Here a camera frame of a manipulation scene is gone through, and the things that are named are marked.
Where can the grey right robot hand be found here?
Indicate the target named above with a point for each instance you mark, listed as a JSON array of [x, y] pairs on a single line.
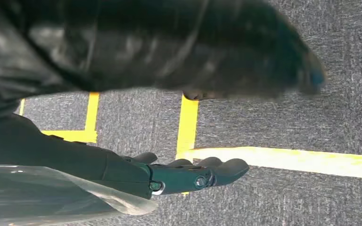
[[74, 156]]

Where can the clear plastic film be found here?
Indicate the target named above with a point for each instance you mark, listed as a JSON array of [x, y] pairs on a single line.
[[131, 206]]

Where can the yellow floor tape square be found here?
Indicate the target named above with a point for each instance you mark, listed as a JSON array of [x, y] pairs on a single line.
[[277, 160]]

